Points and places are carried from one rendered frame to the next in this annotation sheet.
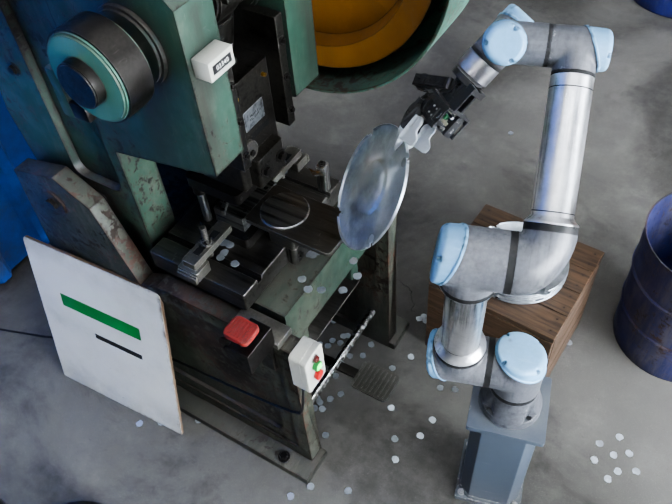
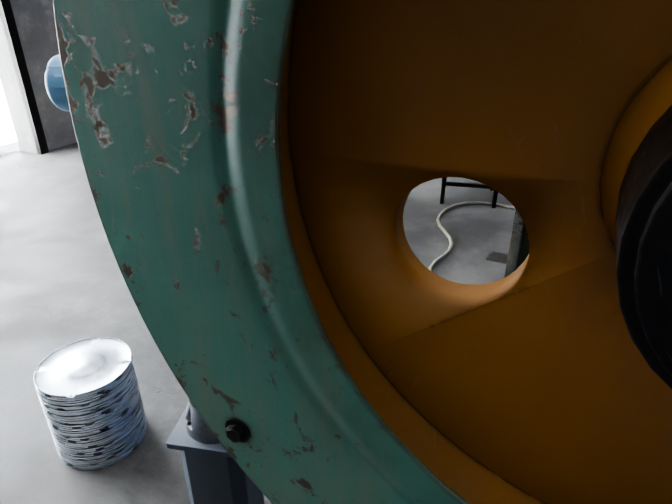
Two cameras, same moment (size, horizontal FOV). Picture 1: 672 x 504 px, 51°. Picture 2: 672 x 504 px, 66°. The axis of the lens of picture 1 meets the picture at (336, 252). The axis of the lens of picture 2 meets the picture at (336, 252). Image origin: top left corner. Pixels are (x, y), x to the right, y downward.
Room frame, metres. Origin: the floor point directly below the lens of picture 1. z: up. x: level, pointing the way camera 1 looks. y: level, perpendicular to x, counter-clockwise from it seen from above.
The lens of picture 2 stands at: (1.82, -0.28, 1.42)
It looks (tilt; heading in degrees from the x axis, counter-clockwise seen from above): 27 degrees down; 170
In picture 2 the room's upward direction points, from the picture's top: straight up
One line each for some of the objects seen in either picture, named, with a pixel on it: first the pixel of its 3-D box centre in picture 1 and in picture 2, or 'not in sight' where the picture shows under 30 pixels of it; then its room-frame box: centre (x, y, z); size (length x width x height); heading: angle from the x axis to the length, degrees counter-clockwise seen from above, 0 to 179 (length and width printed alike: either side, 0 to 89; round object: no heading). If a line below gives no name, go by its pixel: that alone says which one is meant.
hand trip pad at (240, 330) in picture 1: (243, 338); not in sight; (0.90, 0.22, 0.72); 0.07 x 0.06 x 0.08; 55
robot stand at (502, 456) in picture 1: (499, 442); (225, 481); (0.82, -0.39, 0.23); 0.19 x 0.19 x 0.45; 70
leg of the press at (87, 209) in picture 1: (165, 322); not in sight; (1.16, 0.49, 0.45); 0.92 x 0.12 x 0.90; 55
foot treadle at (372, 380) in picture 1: (310, 352); not in sight; (1.22, 0.11, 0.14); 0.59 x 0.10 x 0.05; 55
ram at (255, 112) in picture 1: (240, 118); not in sight; (1.28, 0.19, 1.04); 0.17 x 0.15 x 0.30; 55
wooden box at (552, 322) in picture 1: (510, 300); not in sight; (1.32, -0.54, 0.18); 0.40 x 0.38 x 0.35; 51
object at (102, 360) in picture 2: not in sight; (84, 365); (0.37, -0.83, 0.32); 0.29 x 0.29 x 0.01
